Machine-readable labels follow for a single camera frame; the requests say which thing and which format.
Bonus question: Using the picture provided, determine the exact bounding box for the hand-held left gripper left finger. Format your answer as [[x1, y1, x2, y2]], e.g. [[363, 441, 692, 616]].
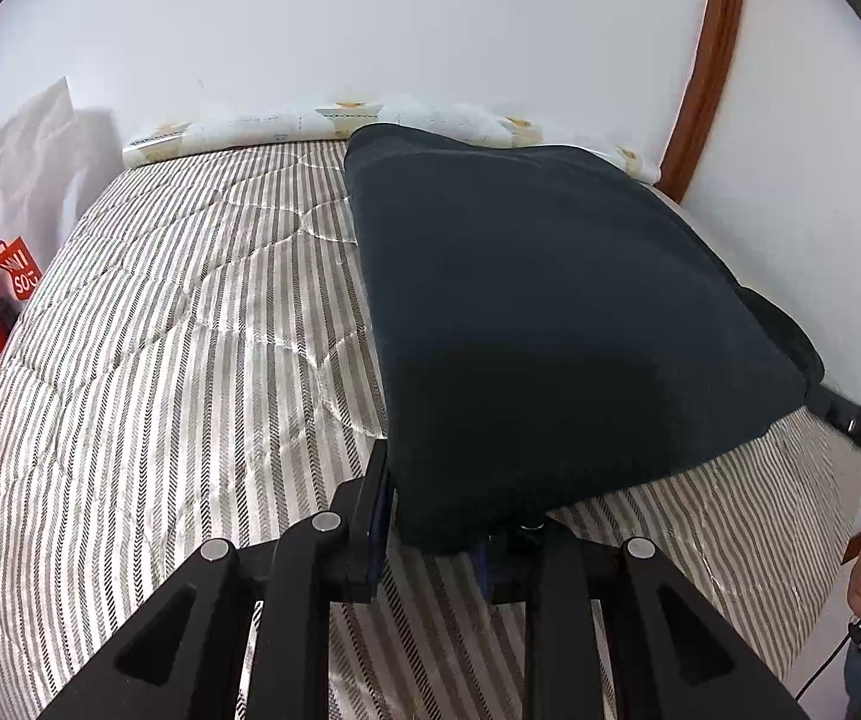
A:
[[40, 436, 401, 720]]

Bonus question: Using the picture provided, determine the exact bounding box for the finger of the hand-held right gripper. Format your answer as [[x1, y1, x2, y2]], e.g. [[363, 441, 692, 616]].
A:
[[809, 382, 861, 482]]

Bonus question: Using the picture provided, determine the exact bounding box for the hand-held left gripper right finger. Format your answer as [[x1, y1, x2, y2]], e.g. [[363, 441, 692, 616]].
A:
[[475, 514, 810, 720]]

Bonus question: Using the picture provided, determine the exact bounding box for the black t-shirt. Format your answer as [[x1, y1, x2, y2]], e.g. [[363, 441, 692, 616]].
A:
[[344, 122, 827, 557]]

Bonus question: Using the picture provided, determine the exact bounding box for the striped mattress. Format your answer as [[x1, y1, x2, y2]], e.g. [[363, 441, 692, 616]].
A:
[[0, 139, 861, 720]]

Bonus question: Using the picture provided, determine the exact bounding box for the white printed pillow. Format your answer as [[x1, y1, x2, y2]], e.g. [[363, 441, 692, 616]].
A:
[[121, 95, 664, 185]]

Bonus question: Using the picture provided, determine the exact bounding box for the white shopping bag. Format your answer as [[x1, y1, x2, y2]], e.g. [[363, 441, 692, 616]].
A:
[[0, 76, 124, 301]]

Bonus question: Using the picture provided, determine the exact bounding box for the black cable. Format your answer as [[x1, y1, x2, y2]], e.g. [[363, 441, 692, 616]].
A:
[[794, 577, 861, 700]]

